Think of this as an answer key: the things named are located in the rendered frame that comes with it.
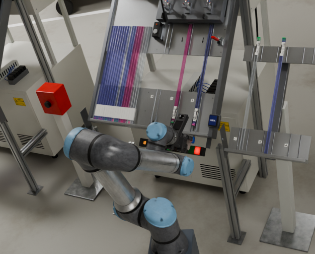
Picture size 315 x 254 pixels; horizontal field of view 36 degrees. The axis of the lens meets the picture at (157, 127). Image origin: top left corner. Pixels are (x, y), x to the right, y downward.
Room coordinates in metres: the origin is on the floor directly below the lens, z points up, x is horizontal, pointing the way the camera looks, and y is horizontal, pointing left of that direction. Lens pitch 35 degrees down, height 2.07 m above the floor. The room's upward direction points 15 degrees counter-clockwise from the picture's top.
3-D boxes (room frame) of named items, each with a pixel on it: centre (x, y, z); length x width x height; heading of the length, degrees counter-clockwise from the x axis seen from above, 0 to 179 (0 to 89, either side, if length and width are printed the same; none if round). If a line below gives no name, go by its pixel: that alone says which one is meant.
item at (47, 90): (2.50, 0.54, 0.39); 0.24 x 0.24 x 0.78; 55
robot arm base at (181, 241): (1.33, 0.07, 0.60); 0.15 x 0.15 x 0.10
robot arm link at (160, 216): (1.33, 0.08, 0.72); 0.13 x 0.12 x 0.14; 45
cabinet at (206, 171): (2.46, -0.31, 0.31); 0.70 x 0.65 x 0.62; 55
